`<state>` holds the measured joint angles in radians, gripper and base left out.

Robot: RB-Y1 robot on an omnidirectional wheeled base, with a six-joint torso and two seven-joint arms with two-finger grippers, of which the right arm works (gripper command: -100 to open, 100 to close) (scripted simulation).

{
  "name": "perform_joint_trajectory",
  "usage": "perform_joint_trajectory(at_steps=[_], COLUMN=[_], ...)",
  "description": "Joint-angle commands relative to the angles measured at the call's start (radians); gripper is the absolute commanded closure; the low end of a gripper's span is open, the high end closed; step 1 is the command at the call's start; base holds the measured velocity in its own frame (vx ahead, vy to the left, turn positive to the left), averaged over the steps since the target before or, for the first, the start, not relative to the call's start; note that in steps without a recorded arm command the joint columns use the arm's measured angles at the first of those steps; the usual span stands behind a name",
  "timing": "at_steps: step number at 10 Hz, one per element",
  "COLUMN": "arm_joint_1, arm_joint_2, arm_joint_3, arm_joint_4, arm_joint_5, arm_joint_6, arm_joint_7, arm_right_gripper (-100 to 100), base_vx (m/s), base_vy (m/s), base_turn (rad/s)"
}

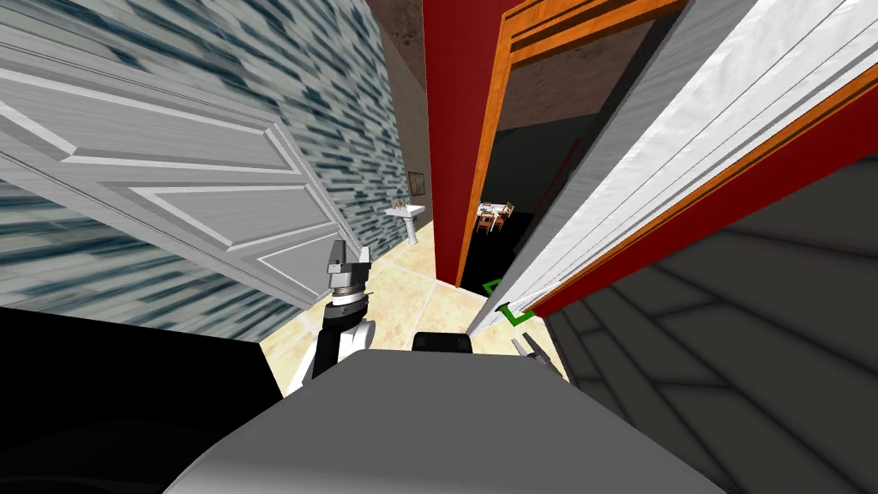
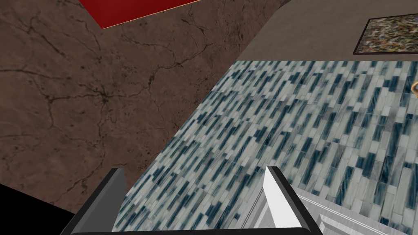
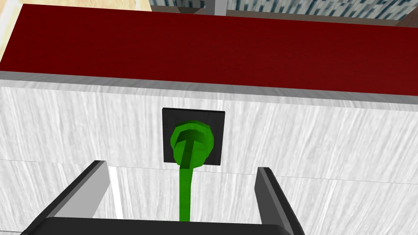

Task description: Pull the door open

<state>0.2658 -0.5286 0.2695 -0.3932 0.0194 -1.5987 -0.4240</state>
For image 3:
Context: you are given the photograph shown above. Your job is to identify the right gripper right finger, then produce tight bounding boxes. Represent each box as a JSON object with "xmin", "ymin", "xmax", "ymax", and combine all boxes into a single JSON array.
[{"xmin": 254, "ymin": 166, "xmax": 306, "ymax": 235}]

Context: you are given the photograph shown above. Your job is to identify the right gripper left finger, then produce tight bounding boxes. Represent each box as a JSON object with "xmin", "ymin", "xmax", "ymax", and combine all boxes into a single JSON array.
[{"xmin": 32, "ymin": 160, "xmax": 111, "ymax": 226}]

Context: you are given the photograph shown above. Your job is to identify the green handle on black plate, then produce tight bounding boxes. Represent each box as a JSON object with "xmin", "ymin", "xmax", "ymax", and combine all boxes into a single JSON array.
[{"xmin": 162, "ymin": 107, "xmax": 226, "ymax": 222}]

